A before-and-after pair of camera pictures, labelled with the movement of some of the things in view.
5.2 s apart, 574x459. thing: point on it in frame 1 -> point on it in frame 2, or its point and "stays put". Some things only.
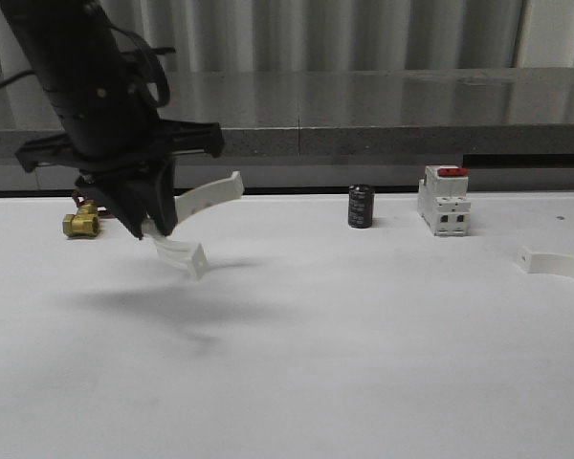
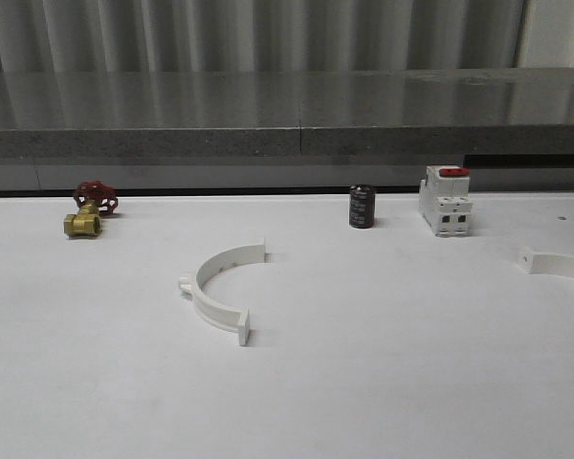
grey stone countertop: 319,113 stays put
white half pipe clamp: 179,252 -> 190,286
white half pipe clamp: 534,262 stays put
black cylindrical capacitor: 361,200 stays put
